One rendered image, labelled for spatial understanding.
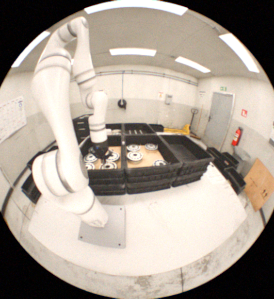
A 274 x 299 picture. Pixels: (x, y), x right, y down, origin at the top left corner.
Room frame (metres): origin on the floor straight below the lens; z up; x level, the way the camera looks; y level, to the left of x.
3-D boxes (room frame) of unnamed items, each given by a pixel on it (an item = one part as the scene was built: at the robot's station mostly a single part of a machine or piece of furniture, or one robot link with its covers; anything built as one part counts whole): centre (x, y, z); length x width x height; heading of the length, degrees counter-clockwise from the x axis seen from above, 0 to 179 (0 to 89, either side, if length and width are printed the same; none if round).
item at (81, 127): (1.96, 1.29, 0.45); 0.60 x 0.45 x 0.90; 4
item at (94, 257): (0.60, -0.06, 0.35); 1.60 x 1.60 x 0.70; 4
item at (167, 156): (0.48, -0.07, 0.87); 0.40 x 0.30 x 0.11; 10
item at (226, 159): (0.82, -1.76, 0.37); 0.42 x 0.34 x 0.46; 4
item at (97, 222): (0.09, 0.15, 0.88); 0.09 x 0.09 x 0.17; 7
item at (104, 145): (0.35, 0.18, 0.99); 0.08 x 0.08 x 0.09
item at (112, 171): (0.43, 0.23, 0.92); 0.40 x 0.30 x 0.02; 10
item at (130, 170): (0.48, -0.07, 0.92); 0.40 x 0.30 x 0.02; 10
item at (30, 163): (0.59, 1.64, 0.37); 0.40 x 0.30 x 0.45; 4
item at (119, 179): (0.43, 0.23, 0.87); 0.40 x 0.30 x 0.11; 10
